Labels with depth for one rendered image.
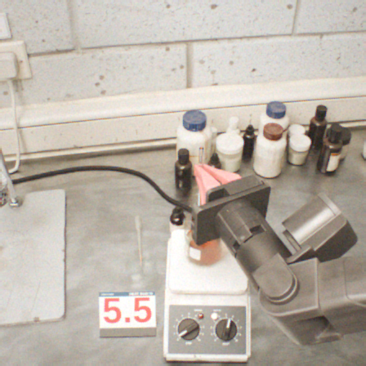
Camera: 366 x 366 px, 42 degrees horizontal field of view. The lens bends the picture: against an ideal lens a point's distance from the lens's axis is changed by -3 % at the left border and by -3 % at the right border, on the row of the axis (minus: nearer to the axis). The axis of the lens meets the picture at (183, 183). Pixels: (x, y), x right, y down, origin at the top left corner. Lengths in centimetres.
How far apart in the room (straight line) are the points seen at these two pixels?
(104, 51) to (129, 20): 9
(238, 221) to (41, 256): 45
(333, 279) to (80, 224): 59
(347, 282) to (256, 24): 68
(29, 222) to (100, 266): 18
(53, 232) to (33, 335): 21
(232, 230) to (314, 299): 15
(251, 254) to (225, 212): 6
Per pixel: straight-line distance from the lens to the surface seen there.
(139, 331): 81
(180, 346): 76
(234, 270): 77
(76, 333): 82
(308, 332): 51
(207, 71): 107
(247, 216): 57
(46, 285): 87
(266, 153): 99
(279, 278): 48
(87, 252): 91
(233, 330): 75
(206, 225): 59
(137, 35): 100
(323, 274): 49
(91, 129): 106
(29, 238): 94
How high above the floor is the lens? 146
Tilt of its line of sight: 44 degrees down
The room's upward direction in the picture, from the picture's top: straight up
